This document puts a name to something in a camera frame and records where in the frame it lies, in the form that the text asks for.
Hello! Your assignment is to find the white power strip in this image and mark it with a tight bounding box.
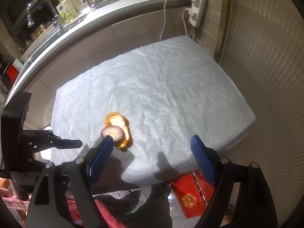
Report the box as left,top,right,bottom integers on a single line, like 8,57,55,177
188,0,207,28

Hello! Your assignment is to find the grey absorbent table mat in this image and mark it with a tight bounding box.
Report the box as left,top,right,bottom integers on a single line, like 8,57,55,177
51,36,256,192

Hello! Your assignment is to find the bread piece with ham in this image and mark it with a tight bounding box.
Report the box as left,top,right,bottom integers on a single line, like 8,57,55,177
101,112,131,150

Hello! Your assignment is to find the red gift box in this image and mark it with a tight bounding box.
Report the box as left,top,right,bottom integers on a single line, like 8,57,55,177
170,169,215,219

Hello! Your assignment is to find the pink patterned clothing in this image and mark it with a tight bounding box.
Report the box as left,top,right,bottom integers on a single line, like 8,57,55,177
1,182,126,227

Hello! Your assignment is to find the chrome kitchen faucet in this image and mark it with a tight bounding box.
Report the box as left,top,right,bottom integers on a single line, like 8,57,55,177
27,0,63,28

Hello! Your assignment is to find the green dish soap bottle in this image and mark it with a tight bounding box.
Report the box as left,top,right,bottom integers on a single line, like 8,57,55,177
56,0,78,24

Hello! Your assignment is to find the white mug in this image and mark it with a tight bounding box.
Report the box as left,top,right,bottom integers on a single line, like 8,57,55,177
12,58,23,72

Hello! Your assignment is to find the white power cable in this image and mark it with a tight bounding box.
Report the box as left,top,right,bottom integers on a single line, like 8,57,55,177
159,0,198,41

